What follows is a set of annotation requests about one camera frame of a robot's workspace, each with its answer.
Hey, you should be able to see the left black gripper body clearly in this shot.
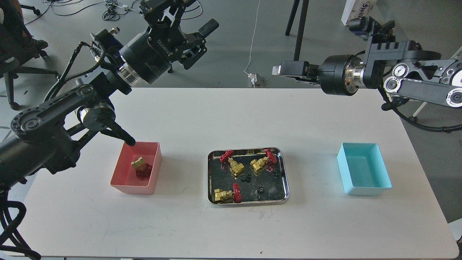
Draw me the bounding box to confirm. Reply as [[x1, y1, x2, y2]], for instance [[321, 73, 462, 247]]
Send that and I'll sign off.
[[119, 27, 188, 86]]

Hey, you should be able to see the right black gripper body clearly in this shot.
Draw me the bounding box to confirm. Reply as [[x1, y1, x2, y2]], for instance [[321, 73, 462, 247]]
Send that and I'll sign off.
[[312, 55, 362, 96]]

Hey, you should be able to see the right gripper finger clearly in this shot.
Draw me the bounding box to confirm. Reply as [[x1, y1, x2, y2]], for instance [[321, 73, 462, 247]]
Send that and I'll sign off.
[[272, 61, 319, 81]]

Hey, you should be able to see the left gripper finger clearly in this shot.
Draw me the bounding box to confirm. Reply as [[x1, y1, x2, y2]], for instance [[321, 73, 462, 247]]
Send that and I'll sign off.
[[140, 0, 197, 36], [179, 19, 219, 70]]

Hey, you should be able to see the brass valve red handle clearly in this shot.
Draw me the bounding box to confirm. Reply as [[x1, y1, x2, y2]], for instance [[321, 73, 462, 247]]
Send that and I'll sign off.
[[131, 157, 152, 179]]

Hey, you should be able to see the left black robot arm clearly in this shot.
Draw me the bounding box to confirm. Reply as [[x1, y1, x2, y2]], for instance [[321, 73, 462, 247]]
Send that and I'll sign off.
[[1, 0, 219, 260]]

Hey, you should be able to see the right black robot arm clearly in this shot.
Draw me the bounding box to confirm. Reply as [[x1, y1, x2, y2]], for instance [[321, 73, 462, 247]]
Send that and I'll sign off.
[[272, 16, 461, 132]]

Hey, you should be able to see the white cardboard box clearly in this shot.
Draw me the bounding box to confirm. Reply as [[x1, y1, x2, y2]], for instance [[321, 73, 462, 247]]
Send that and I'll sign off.
[[341, 0, 377, 25]]

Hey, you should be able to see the light blue plastic box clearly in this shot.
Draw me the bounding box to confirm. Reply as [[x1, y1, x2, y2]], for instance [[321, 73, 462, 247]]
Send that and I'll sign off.
[[337, 143, 393, 196]]

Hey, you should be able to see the brass valve top right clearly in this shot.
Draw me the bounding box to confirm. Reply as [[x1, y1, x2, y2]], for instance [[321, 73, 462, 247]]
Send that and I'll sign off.
[[250, 148, 278, 176]]

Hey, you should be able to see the pink plastic box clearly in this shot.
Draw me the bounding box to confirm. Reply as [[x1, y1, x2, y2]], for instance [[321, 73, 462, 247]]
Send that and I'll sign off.
[[110, 142, 162, 195]]

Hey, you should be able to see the brass valve top left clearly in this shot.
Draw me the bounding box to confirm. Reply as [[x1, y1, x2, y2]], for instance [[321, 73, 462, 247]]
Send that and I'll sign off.
[[219, 149, 245, 179]]

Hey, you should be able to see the brass valve bottom left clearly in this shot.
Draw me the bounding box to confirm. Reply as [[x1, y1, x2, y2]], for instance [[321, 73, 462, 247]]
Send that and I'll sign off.
[[213, 183, 242, 204]]

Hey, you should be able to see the white power adapter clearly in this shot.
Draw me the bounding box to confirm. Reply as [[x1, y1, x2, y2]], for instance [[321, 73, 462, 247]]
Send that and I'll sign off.
[[248, 73, 266, 88]]

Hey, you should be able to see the black table leg right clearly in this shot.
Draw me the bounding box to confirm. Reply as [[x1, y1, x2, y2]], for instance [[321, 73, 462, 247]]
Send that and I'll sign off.
[[284, 0, 310, 61]]

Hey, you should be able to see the silver metal tray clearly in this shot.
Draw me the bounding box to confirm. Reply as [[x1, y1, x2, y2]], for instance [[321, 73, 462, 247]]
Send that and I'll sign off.
[[207, 147, 290, 206]]

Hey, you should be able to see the black office chair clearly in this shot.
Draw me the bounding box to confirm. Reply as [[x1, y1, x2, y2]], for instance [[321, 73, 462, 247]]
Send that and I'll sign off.
[[0, 0, 59, 110]]

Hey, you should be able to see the black floor cable bundle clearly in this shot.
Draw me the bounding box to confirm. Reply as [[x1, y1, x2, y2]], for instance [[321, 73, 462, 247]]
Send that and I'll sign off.
[[43, 0, 204, 21]]

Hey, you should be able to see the white power cable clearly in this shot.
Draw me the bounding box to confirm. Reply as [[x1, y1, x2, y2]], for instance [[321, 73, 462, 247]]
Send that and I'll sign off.
[[244, 0, 262, 76]]

